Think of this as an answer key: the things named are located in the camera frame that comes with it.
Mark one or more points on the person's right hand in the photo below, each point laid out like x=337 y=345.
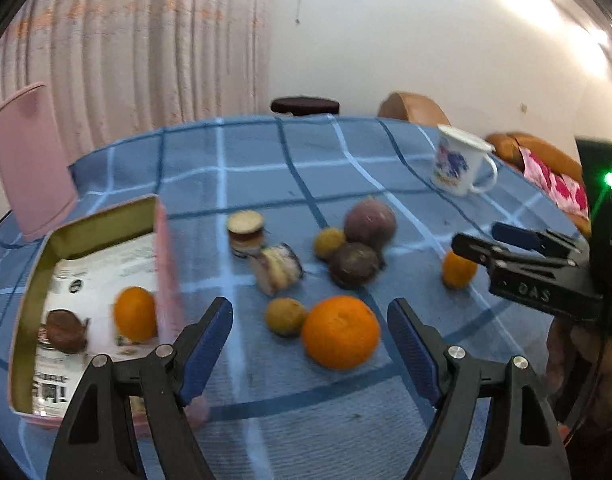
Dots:
x=579 y=376

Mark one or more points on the printed paper leaflet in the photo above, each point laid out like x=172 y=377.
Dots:
x=88 y=287

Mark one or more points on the purple round turnip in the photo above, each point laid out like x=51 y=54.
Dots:
x=370 y=222

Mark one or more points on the floral beige curtain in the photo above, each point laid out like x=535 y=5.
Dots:
x=116 y=68

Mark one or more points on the dark round stool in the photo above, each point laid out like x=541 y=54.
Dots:
x=300 y=106

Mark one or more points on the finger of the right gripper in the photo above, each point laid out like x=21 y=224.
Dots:
x=547 y=243
x=496 y=255

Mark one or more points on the brown leather sofa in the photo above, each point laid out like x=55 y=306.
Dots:
x=507 y=148

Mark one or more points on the large orange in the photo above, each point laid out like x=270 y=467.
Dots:
x=340 y=333

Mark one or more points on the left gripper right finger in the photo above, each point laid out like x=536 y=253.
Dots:
x=521 y=439

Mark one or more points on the blue plaid tablecloth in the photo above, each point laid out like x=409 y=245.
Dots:
x=274 y=414

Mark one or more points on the pink metal tin box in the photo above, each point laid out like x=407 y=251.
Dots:
x=79 y=238

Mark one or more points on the pink floral cushion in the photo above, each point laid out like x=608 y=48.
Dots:
x=565 y=192

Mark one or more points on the small mandarin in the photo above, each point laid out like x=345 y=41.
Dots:
x=135 y=314
x=457 y=272

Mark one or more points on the dark passion fruit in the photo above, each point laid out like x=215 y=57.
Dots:
x=354 y=265

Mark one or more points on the pink cylindrical kettle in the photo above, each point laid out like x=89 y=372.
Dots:
x=34 y=169

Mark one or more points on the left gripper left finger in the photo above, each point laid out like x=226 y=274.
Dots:
x=96 y=439

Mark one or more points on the yellow-brown longan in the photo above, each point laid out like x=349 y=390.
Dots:
x=285 y=317
x=327 y=242

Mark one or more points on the white cartoon mug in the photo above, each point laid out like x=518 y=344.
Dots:
x=458 y=158

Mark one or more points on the brown leather armchair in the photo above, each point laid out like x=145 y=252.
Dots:
x=414 y=108

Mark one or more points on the sandwich cookie stack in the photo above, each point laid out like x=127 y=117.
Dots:
x=276 y=268
x=246 y=232

